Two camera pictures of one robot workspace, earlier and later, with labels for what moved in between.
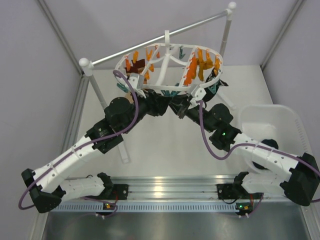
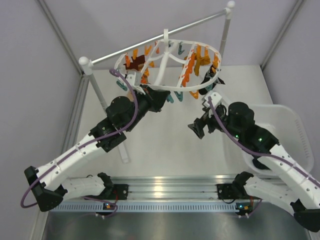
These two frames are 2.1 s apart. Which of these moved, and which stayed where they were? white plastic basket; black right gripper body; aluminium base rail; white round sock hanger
Moved: black right gripper body
Stayed: white round sock hanger; white plastic basket; aluminium base rail
